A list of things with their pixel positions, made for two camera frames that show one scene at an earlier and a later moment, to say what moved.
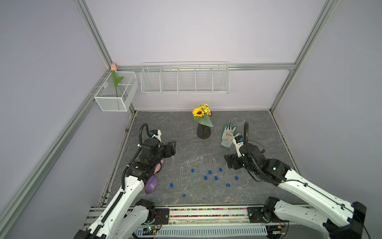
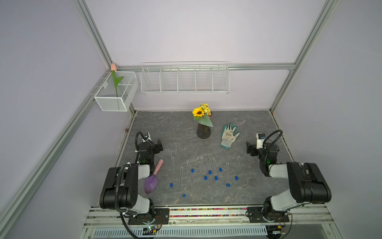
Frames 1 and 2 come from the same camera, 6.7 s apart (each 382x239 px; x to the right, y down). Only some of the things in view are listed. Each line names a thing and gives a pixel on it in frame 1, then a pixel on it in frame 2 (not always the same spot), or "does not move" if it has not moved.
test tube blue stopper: x=188 y=163 does not move
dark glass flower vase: x=203 y=131 does not move
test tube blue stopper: x=181 y=178 does not move
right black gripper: x=234 y=158 to x=252 y=148
